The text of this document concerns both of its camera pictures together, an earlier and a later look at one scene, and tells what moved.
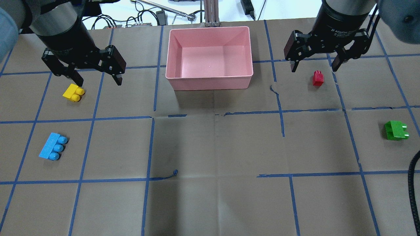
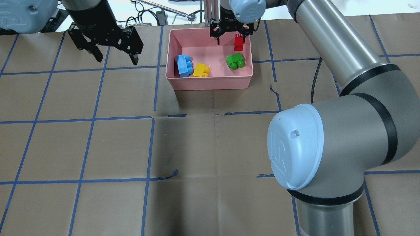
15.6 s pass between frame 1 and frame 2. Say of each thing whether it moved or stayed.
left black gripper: moved
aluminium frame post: stayed
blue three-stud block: moved
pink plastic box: stayed
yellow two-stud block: moved
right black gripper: moved
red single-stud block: moved
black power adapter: stayed
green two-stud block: moved
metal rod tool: stayed
